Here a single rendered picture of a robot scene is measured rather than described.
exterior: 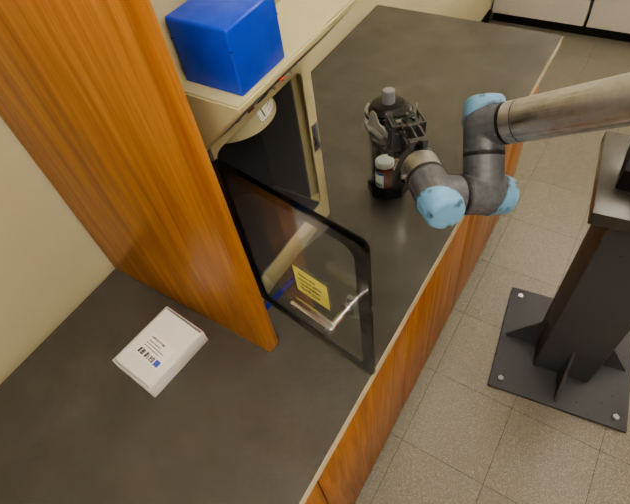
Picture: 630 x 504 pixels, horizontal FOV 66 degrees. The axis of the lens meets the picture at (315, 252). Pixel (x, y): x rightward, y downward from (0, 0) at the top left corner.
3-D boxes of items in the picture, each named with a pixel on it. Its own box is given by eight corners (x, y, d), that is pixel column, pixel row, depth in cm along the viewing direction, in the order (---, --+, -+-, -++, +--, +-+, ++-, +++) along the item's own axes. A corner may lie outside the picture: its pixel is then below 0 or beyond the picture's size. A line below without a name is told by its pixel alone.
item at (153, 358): (119, 368, 105) (111, 360, 102) (172, 314, 112) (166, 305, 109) (155, 398, 100) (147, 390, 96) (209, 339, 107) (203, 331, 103)
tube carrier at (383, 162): (361, 177, 127) (358, 101, 112) (401, 168, 128) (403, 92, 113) (374, 201, 119) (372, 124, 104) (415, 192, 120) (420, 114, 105)
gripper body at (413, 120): (418, 105, 100) (439, 138, 92) (415, 140, 106) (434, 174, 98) (382, 112, 99) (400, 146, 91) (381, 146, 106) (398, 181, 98)
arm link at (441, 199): (461, 231, 89) (419, 232, 87) (440, 193, 96) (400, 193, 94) (478, 198, 83) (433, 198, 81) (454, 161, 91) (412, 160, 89)
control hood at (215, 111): (194, 147, 73) (171, 89, 66) (307, 40, 89) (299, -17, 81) (254, 168, 69) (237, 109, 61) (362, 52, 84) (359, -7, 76)
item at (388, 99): (364, 110, 113) (363, 83, 109) (402, 104, 114) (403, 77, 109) (373, 130, 107) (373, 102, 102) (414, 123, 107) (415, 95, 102)
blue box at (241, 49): (186, 81, 66) (162, 16, 59) (230, 44, 71) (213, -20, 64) (243, 97, 62) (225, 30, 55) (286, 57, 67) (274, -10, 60)
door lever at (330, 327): (310, 287, 82) (308, 278, 80) (354, 316, 78) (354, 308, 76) (289, 309, 80) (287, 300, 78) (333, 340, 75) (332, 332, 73)
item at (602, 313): (634, 322, 197) (773, 151, 126) (625, 433, 172) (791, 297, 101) (511, 288, 213) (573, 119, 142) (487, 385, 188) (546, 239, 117)
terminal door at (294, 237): (263, 294, 106) (212, 154, 75) (375, 375, 92) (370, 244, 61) (261, 297, 106) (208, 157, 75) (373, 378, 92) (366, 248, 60)
